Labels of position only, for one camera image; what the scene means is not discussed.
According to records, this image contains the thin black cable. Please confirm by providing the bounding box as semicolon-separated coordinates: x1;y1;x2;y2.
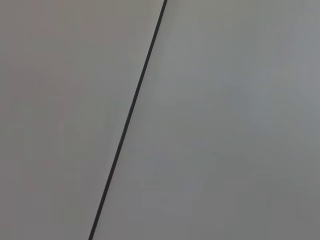
87;0;169;240

